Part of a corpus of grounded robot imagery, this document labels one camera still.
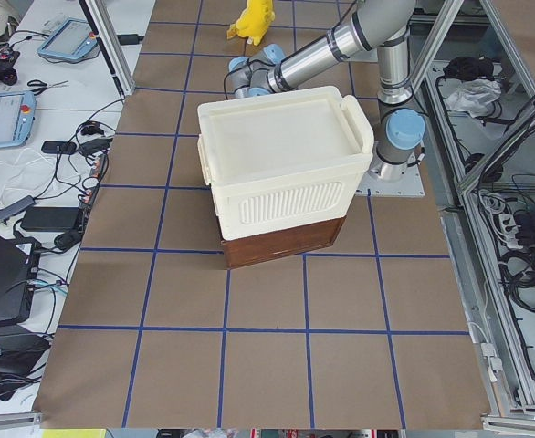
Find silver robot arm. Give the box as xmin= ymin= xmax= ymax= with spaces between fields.
xmin=224 ymin=1 xmax=416 ymax=108

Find dark wooden drawer cabinet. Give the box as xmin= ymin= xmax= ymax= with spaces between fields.
xmin=221 ymin=216 xmax=346 ymax=268

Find cream plastic storage box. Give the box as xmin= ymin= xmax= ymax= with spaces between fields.
xmin=197 ymin=86 xmax=373 ymax=241

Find brown paper table mat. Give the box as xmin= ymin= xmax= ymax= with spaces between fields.
xmin=34 ymin=1 xmax=490 ymax=430

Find yellow plush toy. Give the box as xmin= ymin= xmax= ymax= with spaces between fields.
xmin=226 ymin=0 xmax=276 ymax=46

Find black power adapter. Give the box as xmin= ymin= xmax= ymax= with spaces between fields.
xmin=20 ymin=206 xmax=80 ymax=232

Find crumpled white cloth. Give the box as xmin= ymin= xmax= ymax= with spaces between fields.
xmin=445 ymin=78 xmax=501 ymax=118

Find far blue teach pendant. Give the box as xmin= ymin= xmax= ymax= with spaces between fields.
xmin=37 ymin=18 xmax=98 ymax=63

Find blue teach pendant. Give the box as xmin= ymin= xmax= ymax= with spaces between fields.
xmin=37 ymin=18 xmax=98 ymax=63
xmin=0 ymin=90 xmax=37 ymax=149

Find black laptop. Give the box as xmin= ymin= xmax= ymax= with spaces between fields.
xmin=0 ymin=236 xmax=40 ymax=326

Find near blue teach pendant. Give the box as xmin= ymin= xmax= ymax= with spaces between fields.
xmin=0 ymin=90 xmax=37 ymax=149

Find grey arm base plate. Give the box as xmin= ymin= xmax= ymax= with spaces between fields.
xmin=356 ymin=152 xmax=425 ymax=198

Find aluminium frame post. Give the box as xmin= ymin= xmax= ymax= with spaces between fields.
xmin=79 ymin=0 xmax=135 ymax=99

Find black handled scissors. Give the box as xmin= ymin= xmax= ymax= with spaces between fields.
xmin=26 ymin=79 xmax=68 ymax=96

